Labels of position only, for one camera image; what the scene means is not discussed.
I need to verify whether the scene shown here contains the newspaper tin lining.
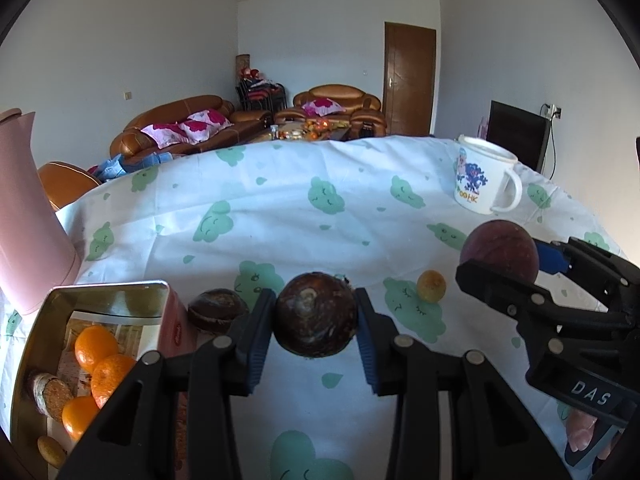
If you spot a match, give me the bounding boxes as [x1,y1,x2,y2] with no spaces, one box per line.
[47,310,161,441]

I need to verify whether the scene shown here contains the brown leather sofa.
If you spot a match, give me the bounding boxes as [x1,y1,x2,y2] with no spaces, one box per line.
[110,95,273,158]

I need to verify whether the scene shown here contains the brown round cut piece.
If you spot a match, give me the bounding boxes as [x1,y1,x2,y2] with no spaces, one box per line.
[27,371,75,421]

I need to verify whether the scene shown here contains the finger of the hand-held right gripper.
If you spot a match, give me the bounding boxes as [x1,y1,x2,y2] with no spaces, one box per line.
[536,237,640,311]
[455,258,621,341]

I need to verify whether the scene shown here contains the stacked chairs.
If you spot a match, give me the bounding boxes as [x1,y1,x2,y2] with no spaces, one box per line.
[236,79,287,113]

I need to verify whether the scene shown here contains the blue clothes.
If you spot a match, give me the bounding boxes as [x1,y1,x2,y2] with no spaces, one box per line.
[87,152,173,183]

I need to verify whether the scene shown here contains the orange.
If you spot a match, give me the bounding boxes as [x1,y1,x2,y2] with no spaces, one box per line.
[74,325,120,373]
[91,354,137,408]
[62,396,101,442]

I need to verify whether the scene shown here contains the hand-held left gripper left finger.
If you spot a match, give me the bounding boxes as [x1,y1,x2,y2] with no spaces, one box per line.
[55,289,277,480]

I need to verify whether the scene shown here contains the small yellow kumquat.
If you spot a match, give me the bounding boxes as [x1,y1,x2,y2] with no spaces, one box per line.
[37,435,68,468]
[417,270,447,303]

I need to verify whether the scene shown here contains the white printed cup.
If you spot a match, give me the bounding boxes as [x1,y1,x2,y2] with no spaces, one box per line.
[454,135,523,216]

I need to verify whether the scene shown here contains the pink floral pillow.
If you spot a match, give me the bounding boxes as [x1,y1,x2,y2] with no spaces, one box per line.
[302,99,346,117]
[175,109,233,143]
[141,122,188,148]

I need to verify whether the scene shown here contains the person's right hand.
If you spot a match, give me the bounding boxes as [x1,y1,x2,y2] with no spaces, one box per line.
[567,407,599,454]

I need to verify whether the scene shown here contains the brown wooden door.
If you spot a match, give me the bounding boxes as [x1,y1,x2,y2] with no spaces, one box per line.
[382,21,437,137]

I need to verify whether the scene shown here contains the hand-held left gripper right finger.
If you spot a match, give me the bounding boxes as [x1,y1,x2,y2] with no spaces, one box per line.
[354,288,573,480]

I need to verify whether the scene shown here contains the white green cloud-print tablecloth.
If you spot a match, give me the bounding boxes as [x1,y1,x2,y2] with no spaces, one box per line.
[0,135,631,480]

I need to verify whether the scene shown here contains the dark brown water chestnut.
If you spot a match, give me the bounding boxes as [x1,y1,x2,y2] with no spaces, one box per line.
[272,271,359,359]
[187,288,249,333]

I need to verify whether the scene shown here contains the black television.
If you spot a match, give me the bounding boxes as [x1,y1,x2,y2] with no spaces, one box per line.
[487,100,548,176]

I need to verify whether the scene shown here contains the pink metal tin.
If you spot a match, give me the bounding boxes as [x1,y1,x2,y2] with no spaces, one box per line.
[10,281,193,480]

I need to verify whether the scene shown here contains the pink electric kettle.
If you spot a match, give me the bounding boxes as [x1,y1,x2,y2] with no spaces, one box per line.
[0,108,81,316]

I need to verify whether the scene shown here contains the orange leather armrest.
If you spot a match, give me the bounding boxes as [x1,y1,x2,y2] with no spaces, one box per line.
[37,161,103,211]

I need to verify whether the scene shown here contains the coffee table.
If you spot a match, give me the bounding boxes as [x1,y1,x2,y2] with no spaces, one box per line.
[255,117,361,143]

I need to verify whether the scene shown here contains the brown leather armchair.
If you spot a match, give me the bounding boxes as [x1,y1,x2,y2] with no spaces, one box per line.
[292,85,387,138]

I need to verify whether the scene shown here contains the wall socket with cable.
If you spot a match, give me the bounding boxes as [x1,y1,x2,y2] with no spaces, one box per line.
[541,102,562,178]

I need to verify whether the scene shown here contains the purple passion fruit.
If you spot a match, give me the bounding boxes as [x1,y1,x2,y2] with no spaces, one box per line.
[460,220,541,286]

